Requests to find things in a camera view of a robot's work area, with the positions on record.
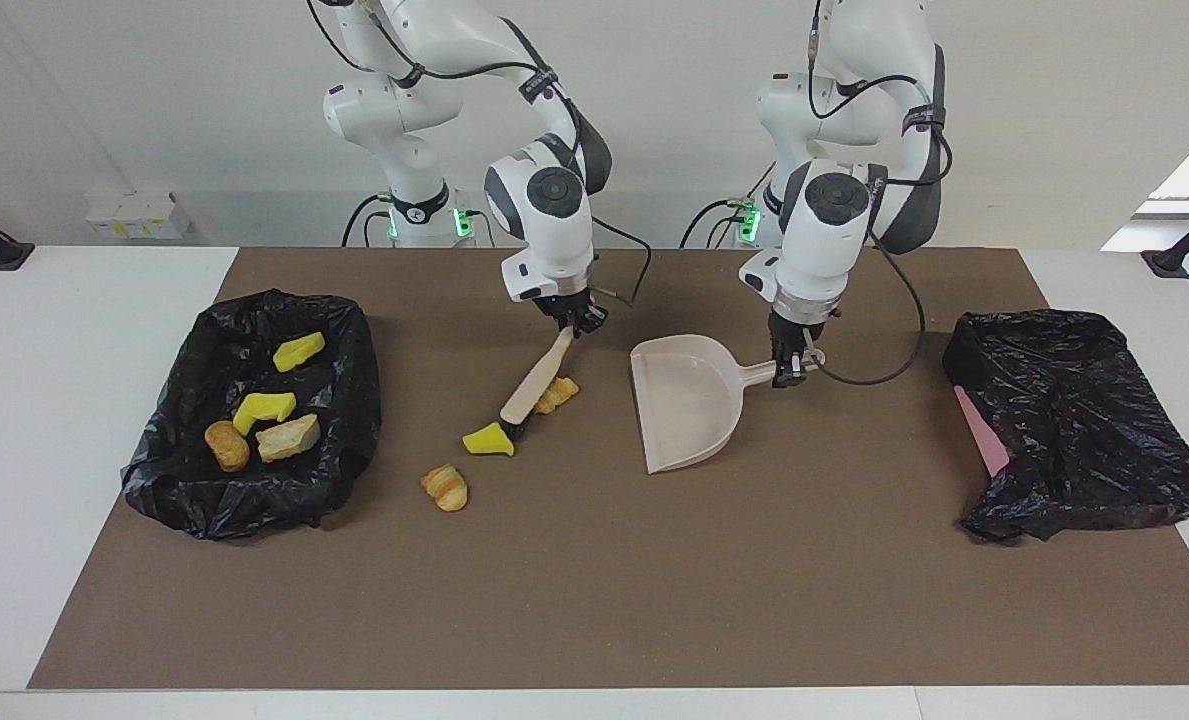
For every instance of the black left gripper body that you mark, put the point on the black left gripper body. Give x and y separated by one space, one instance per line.
789 335

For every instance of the pink plastic bin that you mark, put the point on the pink plastic bin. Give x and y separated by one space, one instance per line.
984 430

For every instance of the yellow sponge wedge piece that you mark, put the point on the yellow sponge wedge piece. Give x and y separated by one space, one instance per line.
487 441

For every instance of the beige hand brush black bristles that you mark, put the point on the beige hand brush black bristles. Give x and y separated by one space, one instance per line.
534 385

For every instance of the pale toy bread slice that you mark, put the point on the pale toy bread slice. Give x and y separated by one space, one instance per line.
289 438

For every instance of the white wall socket box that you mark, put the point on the white wall socket box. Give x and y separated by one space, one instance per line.
139 215

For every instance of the toy croissant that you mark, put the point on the toy croissant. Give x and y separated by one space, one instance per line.
562 392
445 488

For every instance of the brown table mat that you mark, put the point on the brown table mat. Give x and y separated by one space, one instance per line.
594 620

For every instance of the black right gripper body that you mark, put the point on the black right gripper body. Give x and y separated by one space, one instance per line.
574 310

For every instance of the beige plastic dustpan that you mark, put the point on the beige plastic dustpan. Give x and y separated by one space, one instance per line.
689 400

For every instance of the yellow and green sponge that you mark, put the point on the yellow and green sponge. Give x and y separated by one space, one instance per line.
264 407

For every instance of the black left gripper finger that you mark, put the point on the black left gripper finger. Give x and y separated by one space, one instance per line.
805 365
784 372

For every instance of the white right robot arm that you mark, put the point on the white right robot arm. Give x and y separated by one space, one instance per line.
554 230

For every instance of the brown toy bread roll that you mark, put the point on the brown toy bread roll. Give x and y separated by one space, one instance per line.
227 446

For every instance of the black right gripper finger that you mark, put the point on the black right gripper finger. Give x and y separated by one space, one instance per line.
570 329
595 324

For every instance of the black trash bag pink bin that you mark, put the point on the black trash bag pink bin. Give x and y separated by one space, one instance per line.
1084 430

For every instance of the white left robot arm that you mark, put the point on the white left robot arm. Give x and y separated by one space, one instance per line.
824 230

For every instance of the plain yellow sponge piece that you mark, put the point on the plain yellow sponge piece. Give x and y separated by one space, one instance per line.
299 352

